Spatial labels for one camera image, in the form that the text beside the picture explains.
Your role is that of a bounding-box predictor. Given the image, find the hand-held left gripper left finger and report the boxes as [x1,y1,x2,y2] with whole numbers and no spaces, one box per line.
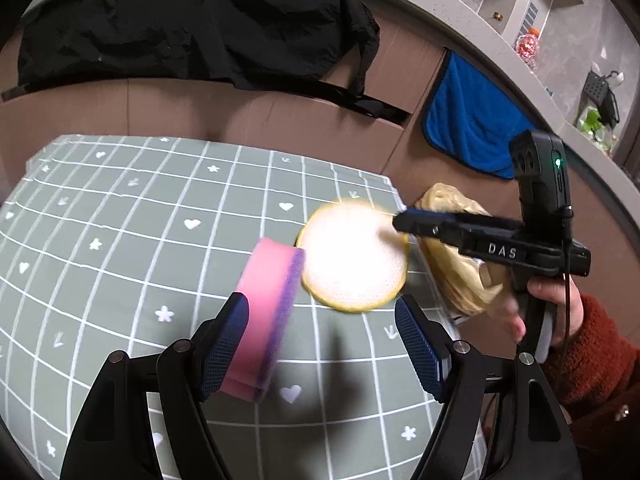
[60,291,251,480]

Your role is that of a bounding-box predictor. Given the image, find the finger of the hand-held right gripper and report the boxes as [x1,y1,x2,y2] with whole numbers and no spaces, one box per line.
[391,208,522,249]

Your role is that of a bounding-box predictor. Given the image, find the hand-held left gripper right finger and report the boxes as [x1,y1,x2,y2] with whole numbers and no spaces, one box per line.
[394,294,584,480]

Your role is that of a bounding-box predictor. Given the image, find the pink purple sponge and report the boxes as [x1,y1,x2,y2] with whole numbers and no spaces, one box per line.
[220,237,307,405]

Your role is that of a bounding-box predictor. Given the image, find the yellow plastic bag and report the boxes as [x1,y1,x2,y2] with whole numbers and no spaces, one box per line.
[414,182,522,319]

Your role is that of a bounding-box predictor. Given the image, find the round white yellow scrub pad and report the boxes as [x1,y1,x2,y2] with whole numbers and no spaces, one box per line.
[296,199,412,314]

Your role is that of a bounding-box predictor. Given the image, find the person's right hand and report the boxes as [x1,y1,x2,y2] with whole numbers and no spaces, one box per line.
[505,275,586,349]

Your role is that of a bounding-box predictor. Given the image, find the green vegetables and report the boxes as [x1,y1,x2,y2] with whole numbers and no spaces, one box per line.
[577,109,617,155]

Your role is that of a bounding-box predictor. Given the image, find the blue towel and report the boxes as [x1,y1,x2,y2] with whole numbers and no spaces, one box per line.
[421,49,544,181]

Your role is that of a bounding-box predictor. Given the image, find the orange red wrapped item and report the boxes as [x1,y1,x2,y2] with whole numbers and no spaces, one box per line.
[515,27,541,69]

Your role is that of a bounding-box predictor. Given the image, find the grey-green checked tablecloth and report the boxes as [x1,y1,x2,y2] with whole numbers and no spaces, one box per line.
[0,134,487,480]

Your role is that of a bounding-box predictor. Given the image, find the white counter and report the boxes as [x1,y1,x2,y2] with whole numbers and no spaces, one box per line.
[0,0,640,197]

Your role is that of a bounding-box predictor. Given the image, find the brown cardboard panel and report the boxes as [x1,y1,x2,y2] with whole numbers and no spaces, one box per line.
[0,20,640,361]

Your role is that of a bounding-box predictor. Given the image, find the black cloth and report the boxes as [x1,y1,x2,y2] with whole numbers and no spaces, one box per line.
[0,0,416,124]

